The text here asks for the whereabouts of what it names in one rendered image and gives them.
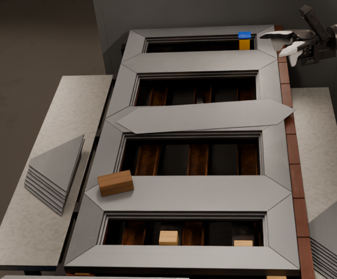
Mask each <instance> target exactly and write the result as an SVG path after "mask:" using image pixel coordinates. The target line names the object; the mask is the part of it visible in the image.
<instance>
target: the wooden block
mask: <svg viewBox="0 0 337 279"><path fill-rule="evenodd" d="M97 179H98V184H99V187H100V192H101V196H102V197H105V196H108V195H113V194H118V193H123V192H127V191H131V190H134V186H133V180H132V176H131V172H130V170H125V171H121V172H117V173H112V174H107V175H102V176H99V177H97Z"/></svg>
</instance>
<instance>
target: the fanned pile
mask: <svg viewBox="0 0 337 279"><path fill-rule="evenodd" d="M308 228H309V238H310V245H311V250H312V258H313V267H314V269H315V270H316V271H317V272H319V273H320V274H321V275H323V276H324V277H325V278H327V279H337V201H336V202H335V203H334V204H332V205H331V206H330V207H328V208H327V209H326V210H325V211H323V212H322V213H321V214H319V215H318V216H317V217H316V218H314V219H313V220H312V221H310V222H309V223H308Z"/></svg>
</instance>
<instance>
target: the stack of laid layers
mask: <svg viewBox="0 0 337 279"><path fill-rule="evenodd" d="M238 41H239V35H238V34H235V35H202V36H184V37H151V38H145V41H144V46H143V50H142V53H147V49H148V45H149V44H178V43H213V42H238ZM250 41H254V50H258V49H257V34H251V39H250ZM258 71H259V70H234V71H192V72H170V73H137V75H136V80H135V83H134V87H133V92H132V96H131V101H130V104H129V106H128V107H126V108H124V109H123V110H121V111H119V112H117V113H115V114H113V115H111V116H110V117H108V118H106V119H105V120H106V121H108V122H109V123H110V124H112V125H113V126H115V127H116V128H117V129H119V130H120V131H121V132H123V134H122V138H121V143H120V147H119V150H118V155H117V159H116V164H115V168H114V171H113V173H117V172H120V169H121V164H122V160H123V155H124V151H125V147H126V142H127V141H133V140H224V139H258V142H259V154H260V175H265V168H264V158H263V139H262V130H264V129H265V128H267V127H268V126H270V125H267V126H251V127H234V128H217V129H208V130H191V131H174V132H157V133H141V134H135V133H133V132H131V131H130V130H128V129H126V128H124V127H123V126H121V125H119V124H118V123H116V121H118V120H119V119H121V118H122V117H124V116H126V115H127V114H129V113H130V112H132V111H134V110H135V109H137V108H141V107H157V106H135V103H136V98H137V93H138V88H139V83H140V81H141V80H183V79H228V78H256V97H257V100H260V82H259V72H258ZM109 220H180V221H263V244H264V246H269V244H268V226H267V212H266V211H104V213H103V218H102V222H101V227H100V231H99V234H98V239H97V243H96V244H97V245H103V243H104V240H105V235H106V230H107V226H108V221H109ZM64 270H65V273H131V274H166V275H236V276H300V270H274V269H235V268H159V267H83V266H64Z"/></svg>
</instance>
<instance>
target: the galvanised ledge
mask: <svg viewBox="0 0 337 279"><path fill-rule="evenodd" d="M291 96H292V104H293V109H295V111H294V121H295V130H296V135H297V143H298V151H299V160H300V168H301V173H302V181H303V190H304V199H305V207H306V211H307V220H308V223H309V222H310V221H312V220H313V219H314V218H316V217H317V216H318V215H319V214H321V213H322V212H323V211H325V210H326V209H327V208H328V207H330V206H331V205H332V204H334V203H335V202H336V201H337V125H336V120H335V115H334V110H333V105H332V102H331V97H330V92H329V88H328V87H307V88H291ZM314 275H315V279H327V278H325V277H324V276H323V275H321V274H320V273H319V272H317V271H316V270H315V269H314Z"/></svg>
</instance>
